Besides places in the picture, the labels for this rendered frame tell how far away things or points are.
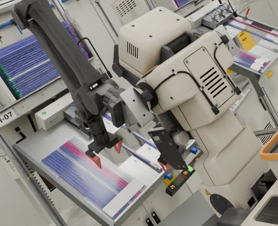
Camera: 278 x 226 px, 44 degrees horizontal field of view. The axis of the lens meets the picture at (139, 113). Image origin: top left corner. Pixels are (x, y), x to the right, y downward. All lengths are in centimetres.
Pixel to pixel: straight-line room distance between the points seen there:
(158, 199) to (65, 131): 67
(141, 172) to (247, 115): 130
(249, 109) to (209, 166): 175
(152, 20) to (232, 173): 53
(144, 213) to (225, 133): 103
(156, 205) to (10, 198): 169
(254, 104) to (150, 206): 129
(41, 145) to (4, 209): 158
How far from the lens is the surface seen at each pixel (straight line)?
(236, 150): 114
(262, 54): 268
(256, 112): 287
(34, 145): 188
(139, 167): 172
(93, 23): 413
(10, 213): 340
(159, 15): 111
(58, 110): 193
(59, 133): 191
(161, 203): 208
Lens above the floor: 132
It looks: 10 degrees down
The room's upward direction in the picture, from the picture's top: 31 degrees counter-clockwise
